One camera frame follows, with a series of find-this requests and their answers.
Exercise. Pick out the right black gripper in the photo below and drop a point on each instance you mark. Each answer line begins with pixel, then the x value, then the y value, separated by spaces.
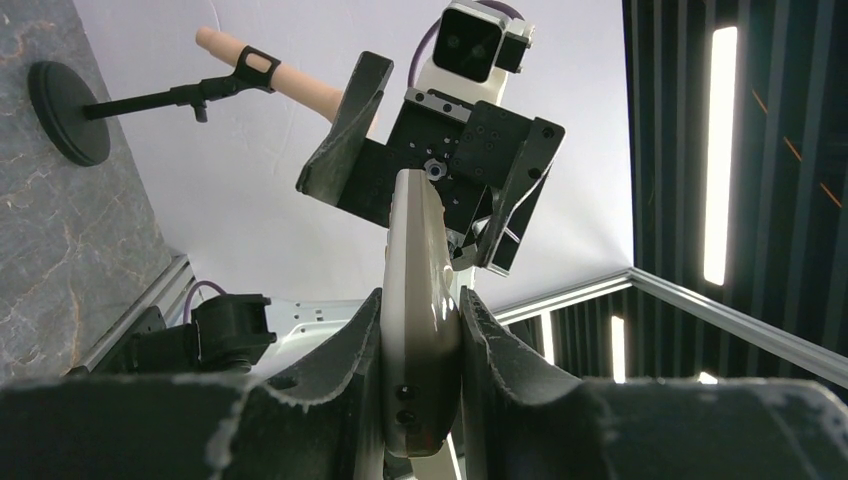
pixel 487 163

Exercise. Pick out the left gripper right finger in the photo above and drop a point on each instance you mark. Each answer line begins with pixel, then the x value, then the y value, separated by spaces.
pixel 526 419

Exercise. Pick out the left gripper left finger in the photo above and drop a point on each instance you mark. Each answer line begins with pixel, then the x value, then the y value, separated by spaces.
pixel 317 419

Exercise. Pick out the beige foam microphone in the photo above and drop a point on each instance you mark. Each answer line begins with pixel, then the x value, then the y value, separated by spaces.
pixel 285 76

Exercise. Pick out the black microphone stand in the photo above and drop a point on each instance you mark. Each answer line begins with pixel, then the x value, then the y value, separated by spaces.
pixel 76 123

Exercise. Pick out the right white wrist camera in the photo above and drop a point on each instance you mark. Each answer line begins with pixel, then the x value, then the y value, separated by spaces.
pixel 470 52

